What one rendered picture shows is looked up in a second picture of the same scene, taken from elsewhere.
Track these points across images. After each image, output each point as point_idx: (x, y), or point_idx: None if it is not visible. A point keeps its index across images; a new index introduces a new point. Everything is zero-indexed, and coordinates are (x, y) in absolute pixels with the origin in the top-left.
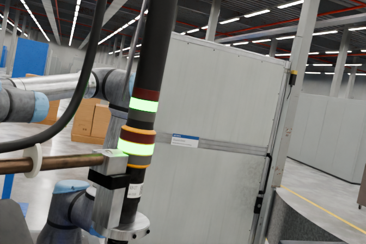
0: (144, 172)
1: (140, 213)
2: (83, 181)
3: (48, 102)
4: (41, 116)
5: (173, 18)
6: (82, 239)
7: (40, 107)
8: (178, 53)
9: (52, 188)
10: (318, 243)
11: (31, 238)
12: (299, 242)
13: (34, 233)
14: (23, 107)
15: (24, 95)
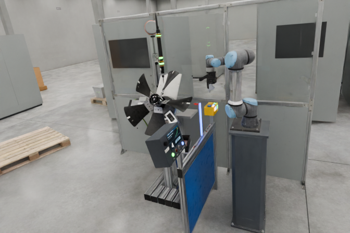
0: (160, 66)
1: (163, 74)
2: (252, 101)
3: (213, 61)
4: (212, 65)
5: (158, 46)
6: (254, 129)
7: (211, 62)
8: None
9: None
10: (166, 130)
11: (174, 77)
12: (172, 126)
13: (260, 120)
14: (209, 62)
15: (211, 59)
